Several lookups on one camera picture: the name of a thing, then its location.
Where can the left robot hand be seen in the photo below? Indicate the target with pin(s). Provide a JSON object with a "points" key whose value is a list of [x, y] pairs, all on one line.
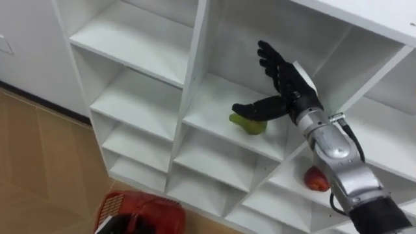
{"points": [[120, 226]]}

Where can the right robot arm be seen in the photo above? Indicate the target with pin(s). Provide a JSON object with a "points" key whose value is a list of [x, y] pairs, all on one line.
{"points": [[338, 156]]}

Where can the red apple soft toy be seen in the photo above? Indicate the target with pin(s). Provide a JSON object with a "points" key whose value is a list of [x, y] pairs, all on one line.
{"points": [[315, 180]]}

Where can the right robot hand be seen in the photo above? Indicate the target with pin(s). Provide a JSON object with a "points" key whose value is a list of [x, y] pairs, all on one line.
{"points": [[289, 84]]}

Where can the white cubby shelf unit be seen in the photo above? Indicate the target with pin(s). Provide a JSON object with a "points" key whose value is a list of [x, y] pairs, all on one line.
{"points": [[136, 39]]}

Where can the green pear soft toy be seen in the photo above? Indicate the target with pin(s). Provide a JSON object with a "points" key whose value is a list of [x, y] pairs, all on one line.
{"points": [[252, 128]]}

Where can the red mesh plastic basket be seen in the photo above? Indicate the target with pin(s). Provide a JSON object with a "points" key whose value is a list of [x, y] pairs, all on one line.
{"points": [[162, 214]]}

